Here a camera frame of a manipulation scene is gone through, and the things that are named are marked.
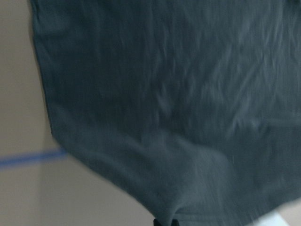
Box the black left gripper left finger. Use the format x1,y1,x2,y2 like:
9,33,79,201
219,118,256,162
153,219,162,226

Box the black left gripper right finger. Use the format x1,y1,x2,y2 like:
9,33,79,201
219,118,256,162
171,219,179,226

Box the black graphic t-shirt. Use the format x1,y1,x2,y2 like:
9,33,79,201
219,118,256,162
31,0,301,226

